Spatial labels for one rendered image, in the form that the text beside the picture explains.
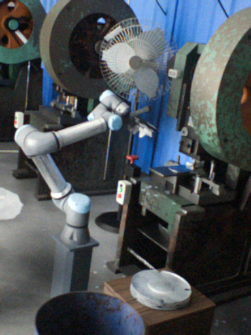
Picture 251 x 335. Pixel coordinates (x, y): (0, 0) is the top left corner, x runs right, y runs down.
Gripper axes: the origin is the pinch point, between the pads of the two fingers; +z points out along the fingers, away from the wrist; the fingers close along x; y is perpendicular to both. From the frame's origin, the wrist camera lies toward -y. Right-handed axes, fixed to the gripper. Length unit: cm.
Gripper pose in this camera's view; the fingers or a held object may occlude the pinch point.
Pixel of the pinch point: (156, 134)
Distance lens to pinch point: 252.8
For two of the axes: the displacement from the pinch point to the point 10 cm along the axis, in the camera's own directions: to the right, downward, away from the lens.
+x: -3.1, 1.5, -9.4
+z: 7.5, 6.5, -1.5
